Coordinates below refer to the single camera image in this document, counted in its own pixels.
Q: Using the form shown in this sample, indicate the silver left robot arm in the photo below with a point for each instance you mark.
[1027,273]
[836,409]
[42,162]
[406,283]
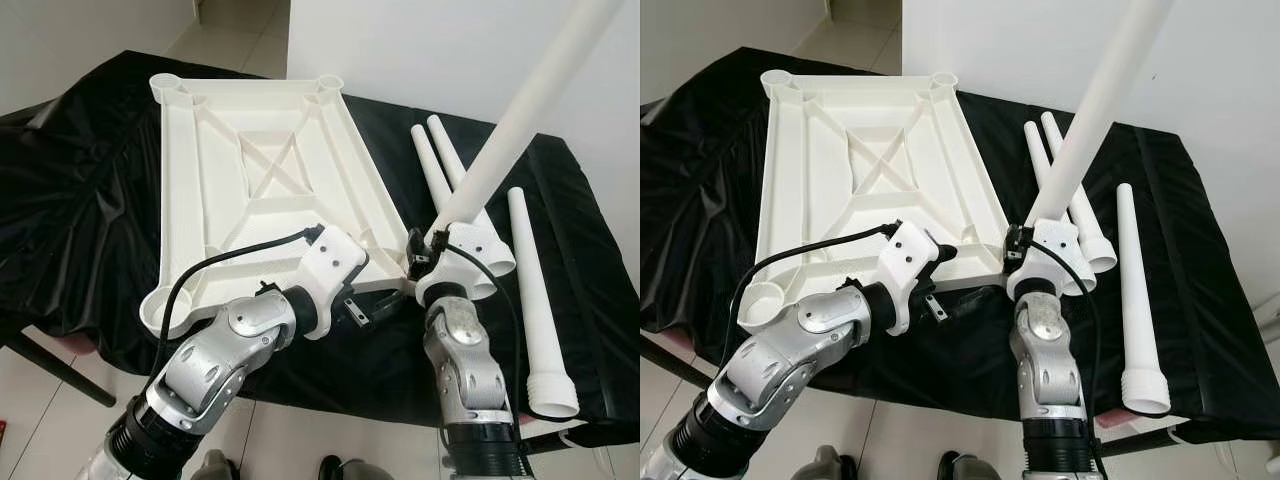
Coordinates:
[200,360]
[790,350]

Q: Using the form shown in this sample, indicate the grey right robot foot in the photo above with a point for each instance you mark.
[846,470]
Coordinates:
[365,470]
[978,468]

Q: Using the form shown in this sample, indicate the black metal table leg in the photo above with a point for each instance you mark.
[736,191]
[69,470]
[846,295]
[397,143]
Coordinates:
[670,357]
[60,368]

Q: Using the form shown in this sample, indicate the white plastic table leg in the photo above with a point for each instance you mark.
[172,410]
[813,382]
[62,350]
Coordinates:
[1055,140]
[1100,100]
[428,165]
[445,150]
[1038,160]
[530,300]
[1135,300]
[520,110]

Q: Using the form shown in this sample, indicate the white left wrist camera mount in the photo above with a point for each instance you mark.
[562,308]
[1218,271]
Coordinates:
[912,262]
[335,262]

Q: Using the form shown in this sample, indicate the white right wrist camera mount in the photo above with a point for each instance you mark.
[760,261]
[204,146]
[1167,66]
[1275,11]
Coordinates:
[465,262]
[1060,255]

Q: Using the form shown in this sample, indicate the grey robot foot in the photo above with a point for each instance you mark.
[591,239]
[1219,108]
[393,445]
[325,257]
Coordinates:
[365,470]
[212,468]
[818,465]
[978,468]

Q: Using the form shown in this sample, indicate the black table cloth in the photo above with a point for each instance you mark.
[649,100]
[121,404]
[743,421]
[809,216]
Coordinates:
[700,200]
[80,200]

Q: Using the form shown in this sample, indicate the grey left robot foot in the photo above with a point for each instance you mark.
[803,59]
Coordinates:
[212,468]
[818,465]

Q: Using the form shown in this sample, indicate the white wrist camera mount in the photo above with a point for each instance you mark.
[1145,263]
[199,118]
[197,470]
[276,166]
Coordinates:
[912,262]
[465,262]
[1060,255]
[335,262]

